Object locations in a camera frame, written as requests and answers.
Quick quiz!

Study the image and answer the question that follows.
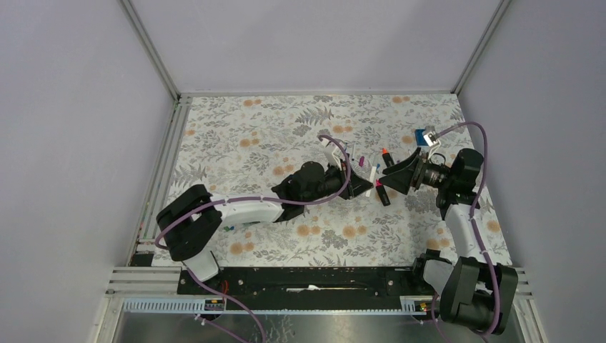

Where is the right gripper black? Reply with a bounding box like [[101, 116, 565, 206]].
[[378, 148, 455, 195]]

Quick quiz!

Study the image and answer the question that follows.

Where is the white grey marker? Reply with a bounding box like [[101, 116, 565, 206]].
[[364, 164, 377, 197]]

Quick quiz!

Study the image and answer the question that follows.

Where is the black highlighter orange cap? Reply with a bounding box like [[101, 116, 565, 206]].
[[382, 148, 395, 168]]

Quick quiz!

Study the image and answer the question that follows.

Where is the black highlighter pink cap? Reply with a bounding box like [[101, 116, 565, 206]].
[[375, 180, 391, 207]]

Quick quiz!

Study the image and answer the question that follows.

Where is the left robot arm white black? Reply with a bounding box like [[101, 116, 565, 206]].
[[155, 161, 373, 294]]

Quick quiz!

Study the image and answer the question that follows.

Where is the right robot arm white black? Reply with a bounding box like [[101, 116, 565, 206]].
[[378, 148, 518, 335]]

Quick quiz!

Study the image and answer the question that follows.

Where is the floral patterned table mat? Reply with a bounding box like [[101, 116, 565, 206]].
[[168, 94, 472, 267]]

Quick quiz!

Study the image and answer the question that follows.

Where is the blue box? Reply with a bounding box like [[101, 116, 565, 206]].
[[414, 129, 429, 146]]

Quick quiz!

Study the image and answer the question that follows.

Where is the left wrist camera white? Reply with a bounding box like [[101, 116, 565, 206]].
[[322, 139, 350, 170]]

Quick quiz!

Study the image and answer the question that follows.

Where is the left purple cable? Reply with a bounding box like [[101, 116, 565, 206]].
[[154, 134, 353, 343]]

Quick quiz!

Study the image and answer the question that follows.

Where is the purple cable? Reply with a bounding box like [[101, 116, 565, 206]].
[[428, 121, 503, 343], [154, 134, 353, 343]]

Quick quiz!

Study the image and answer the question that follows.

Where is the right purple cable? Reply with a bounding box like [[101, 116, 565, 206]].
[[428, 121, 503, 343]]

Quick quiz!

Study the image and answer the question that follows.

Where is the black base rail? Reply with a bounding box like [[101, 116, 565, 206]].
[[177, 267, 434, 314]]

